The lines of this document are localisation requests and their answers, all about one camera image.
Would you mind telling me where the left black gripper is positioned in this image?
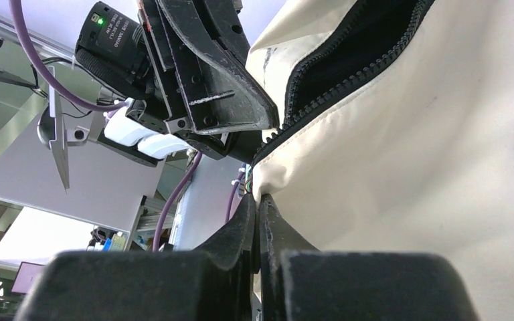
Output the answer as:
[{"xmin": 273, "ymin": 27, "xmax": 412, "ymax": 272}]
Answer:
[{"xmin": 138, "ymin": 1, "xmax": 280, "ymax": 163}]

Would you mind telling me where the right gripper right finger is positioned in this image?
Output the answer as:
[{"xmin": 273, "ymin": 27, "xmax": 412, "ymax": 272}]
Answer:
[{"xmin": 259, "ymin": 195, "xmax": 478, "ymax": 320}]

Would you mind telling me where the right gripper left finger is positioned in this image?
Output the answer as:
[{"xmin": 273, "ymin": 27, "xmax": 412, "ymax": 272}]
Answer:
[{"xmin": 16, "ymin": 195, "xmax": 256, "ymax": 320}]

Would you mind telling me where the cream zip-up jacket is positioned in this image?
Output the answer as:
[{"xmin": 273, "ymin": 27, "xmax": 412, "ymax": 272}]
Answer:
[{"xmin": 253, "ymin": 1, "xmax": 514, "ymax": 320}]

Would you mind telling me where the grey monitor screen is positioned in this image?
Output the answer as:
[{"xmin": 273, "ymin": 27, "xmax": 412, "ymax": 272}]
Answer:
[{"xmin": 11, "ymin": 261, "xmax": 45, "ymax": 295}]

